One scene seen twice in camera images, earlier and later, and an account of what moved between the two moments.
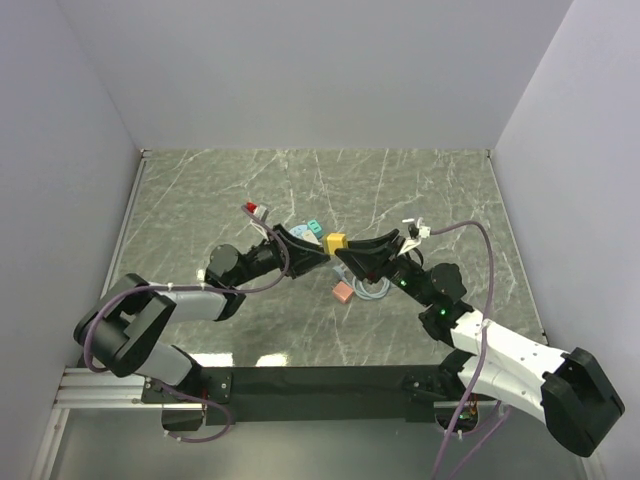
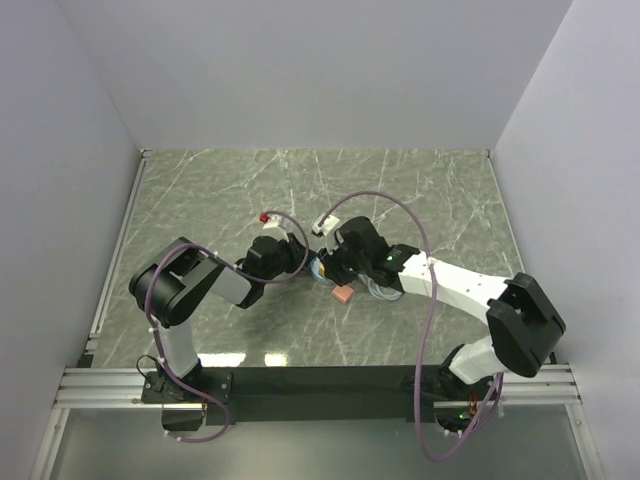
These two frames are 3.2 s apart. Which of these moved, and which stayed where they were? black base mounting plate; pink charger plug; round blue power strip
Moved: round blue power strip
Stayed: black base mounting plate; pink charger plug
